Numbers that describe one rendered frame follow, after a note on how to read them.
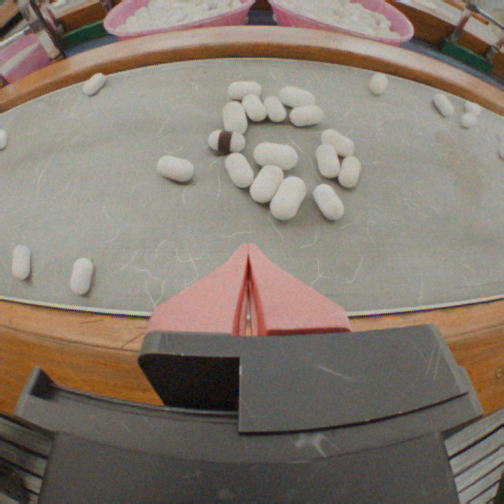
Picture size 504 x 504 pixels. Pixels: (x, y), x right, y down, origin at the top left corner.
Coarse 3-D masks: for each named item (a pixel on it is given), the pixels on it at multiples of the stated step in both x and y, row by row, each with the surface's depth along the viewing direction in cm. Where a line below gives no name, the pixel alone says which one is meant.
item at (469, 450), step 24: (0, 432) 21; (24, 432) 21; (480, 432) 21; (0, 456) 20; (24, 456) 20; (456, 456) 20; (480, 456) 20; (24, 480) 19; (456, 480) 19; (480, 480) 18
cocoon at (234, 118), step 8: (232, 104) 22; (240, 104) 22; (224, 112) 22; (232, 112) 21; (240, 112) 22; (224, 120) 22; (232, 120) 21; (240, 120) 21; (232, 128) 22; (240, 128) 22
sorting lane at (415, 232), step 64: (192, 64) 26; (256, 64) 26; (320, 64) 26; (0, 128) 26; (64, 128) 24; (128, 128) 24; (192, 128) 23; (256, 128) 23; (320, 128) 23; (384, 128) 24; (448, 128) 24; (0, 192) 22; (64, 192) 22; (128, 192) 22; (192, 192) 22; (384, 192) 22; (448, 192) 22; (0, 256) 20; (64, 256) 20; (128, 256) 20; (192, 256) 20; (320, 256) 20; (384, 256) 20; (448, 256) 20
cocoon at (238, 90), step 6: (234, 84) 23; (240, 84) 23; (246, 84) 23; (252, 84) 23; (258, 84) 23; (228, 90) 23; (234, 90) 23; (240, 90) 23; (246, 90) 23; (252, 90) 23; (258, 90) 23; (234, 96) 23; (240, 96) 23; (258, 96) 24
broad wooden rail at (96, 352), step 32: (0, 320) 17; (32, 320) 17; (64, 320) 18; (96, 320) 18; (128, 320) 19; (352, 320) 19; (384, 320) 18; (416, 320) 18; (448, 320) 18; (480, 320) 17; (0, 352) 15; (32, 352) 16; (64, 352) 16; (96, 352) 16; (128, 352) 16; (480, 352) 16; (0, 384) 15; (64, 384) 15; (96, 384) 15; (128, 384) 15; (480, 384) 15
